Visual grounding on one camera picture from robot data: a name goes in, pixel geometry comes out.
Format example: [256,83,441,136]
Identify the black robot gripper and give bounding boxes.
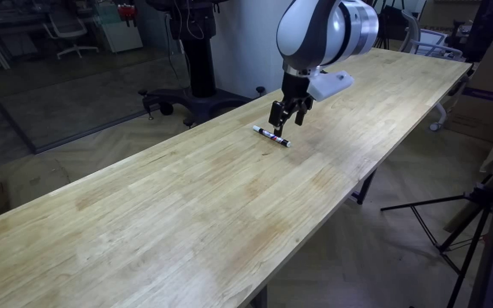
[268,66,316,138]

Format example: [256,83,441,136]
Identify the white marker with black cap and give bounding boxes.
[250,123,292,148]

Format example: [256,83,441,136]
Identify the black table leg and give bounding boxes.
[351,169,378,206]

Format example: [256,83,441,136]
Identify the office chair with red item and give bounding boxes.
[114,1,138,25]

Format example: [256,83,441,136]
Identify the stacked brown cardboard boxes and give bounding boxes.
[443,23,493,145]

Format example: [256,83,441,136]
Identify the black tripod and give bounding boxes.
[378,143,493,308]

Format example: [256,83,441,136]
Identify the white office chair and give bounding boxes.
[42,6,101,61]

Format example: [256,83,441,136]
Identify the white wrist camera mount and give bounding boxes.
[306,68,356,104]

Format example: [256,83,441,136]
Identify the black wheeled robot pedestal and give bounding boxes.
[138,0,255,128]

